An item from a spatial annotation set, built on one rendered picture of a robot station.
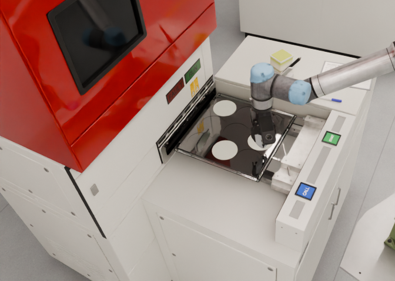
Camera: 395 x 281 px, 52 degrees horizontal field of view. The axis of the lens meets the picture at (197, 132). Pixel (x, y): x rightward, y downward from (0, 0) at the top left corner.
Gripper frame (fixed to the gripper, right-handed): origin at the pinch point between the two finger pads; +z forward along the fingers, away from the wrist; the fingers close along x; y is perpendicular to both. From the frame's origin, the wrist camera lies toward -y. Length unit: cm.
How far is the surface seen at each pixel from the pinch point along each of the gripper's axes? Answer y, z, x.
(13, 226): 44, 94, 149
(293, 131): 13.9, 9.0, -14.9
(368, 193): 35, 94, -69
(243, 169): -6.2, 3.8, 8.7
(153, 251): -10, 49, 51
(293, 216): -32.1, -1.9, -3.8
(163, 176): 1.6, 11.8, 39.9
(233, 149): 4.2, 3.7, 11.0
